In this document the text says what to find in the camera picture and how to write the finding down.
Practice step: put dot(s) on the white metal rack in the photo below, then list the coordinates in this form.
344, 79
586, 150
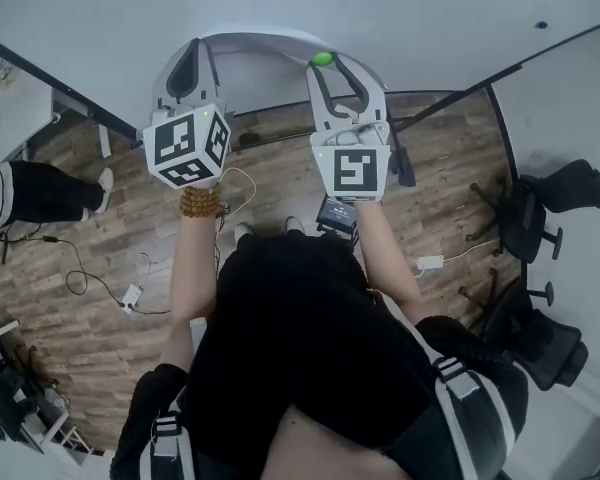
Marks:
55, 428

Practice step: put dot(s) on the white vase with flowers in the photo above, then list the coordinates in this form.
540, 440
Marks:
2, 74

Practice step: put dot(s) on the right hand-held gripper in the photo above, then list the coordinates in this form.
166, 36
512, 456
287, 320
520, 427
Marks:
355, 173

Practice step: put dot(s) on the person's right forearm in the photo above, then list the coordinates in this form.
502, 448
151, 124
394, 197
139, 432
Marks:
385, 258

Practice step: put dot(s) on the black office chair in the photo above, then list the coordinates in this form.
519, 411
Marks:
525, 213
545, 348

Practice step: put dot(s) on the white power adapter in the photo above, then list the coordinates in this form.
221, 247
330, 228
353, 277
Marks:
132, 298
430, 262

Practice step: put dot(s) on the black bag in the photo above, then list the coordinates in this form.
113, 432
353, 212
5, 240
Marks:
5, 403

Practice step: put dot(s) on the blue round magnet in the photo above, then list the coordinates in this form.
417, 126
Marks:
542, 24

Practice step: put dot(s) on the black device with screen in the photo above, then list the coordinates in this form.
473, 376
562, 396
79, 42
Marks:
336, 214

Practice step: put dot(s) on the person's white shoe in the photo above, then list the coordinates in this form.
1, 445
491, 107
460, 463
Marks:
243, 232
294, 224

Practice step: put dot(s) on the person's torso in black clothing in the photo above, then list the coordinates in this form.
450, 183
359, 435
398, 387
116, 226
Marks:
290, 318

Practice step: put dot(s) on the person's left white shoe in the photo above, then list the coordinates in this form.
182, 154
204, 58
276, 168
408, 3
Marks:
243, 232

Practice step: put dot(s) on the grey striped harness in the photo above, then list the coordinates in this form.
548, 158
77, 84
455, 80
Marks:
455, 375

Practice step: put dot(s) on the green round magnet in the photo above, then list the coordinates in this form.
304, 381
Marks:
323, 59

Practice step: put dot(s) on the white glossy table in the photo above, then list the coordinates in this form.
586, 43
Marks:
380, 3

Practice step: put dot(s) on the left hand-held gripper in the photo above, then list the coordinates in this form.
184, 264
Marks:
180, 143

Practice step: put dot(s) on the person's right white shoe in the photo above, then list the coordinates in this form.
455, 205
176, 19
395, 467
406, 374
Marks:
294, 224

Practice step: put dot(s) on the person's left forearm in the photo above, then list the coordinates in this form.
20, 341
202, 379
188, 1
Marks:
192, 258

